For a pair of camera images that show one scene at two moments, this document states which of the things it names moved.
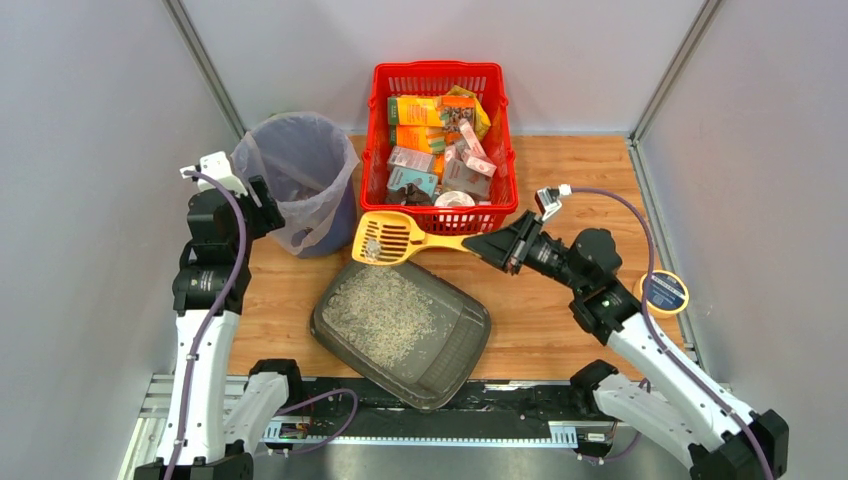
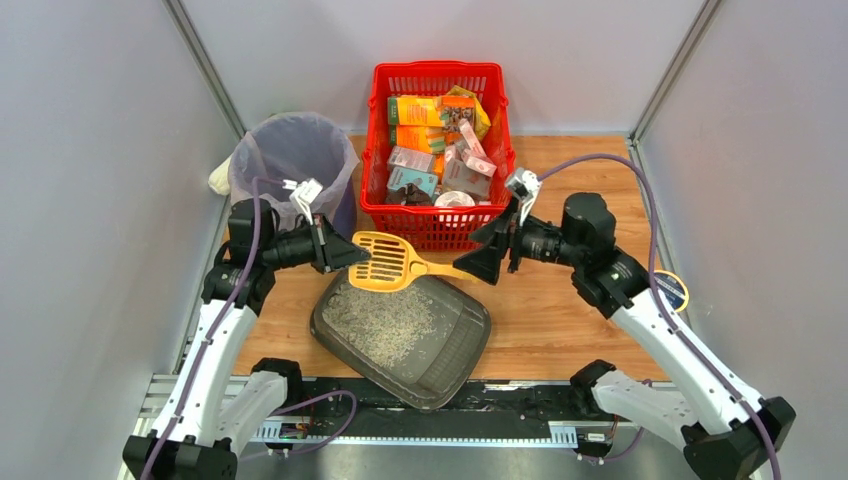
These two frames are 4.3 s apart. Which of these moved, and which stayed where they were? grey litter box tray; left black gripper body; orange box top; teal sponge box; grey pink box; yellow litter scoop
Moved: yellow litter scoop; left black gripper body
Stayed: grey pink box; grey litter box tray; teal sponge box; orange box top
